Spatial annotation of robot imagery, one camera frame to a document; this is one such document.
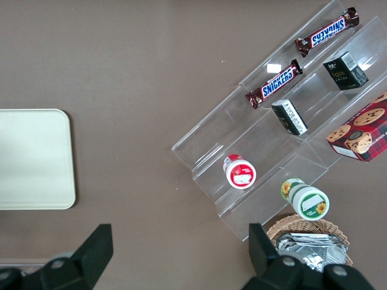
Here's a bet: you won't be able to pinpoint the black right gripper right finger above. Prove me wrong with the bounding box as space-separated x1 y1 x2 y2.
240 222 377 290

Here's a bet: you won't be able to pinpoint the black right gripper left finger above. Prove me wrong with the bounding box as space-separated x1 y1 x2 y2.
0 223 114 290

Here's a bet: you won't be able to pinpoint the tan wicker basket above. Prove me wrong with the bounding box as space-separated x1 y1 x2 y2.
265 213 354 268

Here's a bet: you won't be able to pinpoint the cream plastic tray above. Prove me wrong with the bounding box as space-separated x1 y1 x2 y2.
0 108 77 211

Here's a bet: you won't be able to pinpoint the silver foil packets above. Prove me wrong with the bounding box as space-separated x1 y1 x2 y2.
275 232 349 272

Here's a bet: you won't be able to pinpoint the green lidded white cup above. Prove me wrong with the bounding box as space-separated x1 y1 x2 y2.
280 178 331 221

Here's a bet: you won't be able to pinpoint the red lidded white cup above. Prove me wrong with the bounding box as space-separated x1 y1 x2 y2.
223 153 258 190

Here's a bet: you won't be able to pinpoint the clear acrylic stepped stand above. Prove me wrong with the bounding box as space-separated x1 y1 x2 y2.
171 0 387 242

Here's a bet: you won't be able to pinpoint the small black carton box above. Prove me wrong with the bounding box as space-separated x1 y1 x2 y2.
322 51 370 91
271 98 310 137

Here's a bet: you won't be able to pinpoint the red plaid cookie box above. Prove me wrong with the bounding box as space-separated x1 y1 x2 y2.
325 90 387 163

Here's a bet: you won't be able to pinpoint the Snickers chocolate bar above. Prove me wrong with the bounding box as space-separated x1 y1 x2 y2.
294 7 361 59
244 59 304 110

